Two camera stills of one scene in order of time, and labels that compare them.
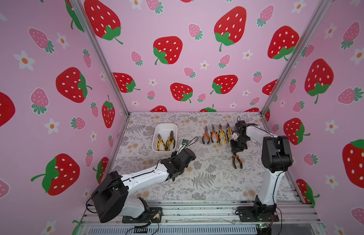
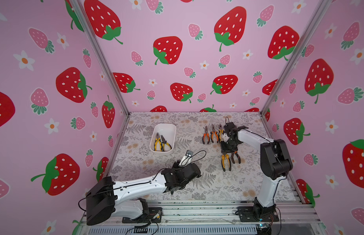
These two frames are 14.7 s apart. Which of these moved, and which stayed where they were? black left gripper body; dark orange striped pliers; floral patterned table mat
Moved: black left gripper body; dark orange striped pliers
Stayed: floral patterned table mat
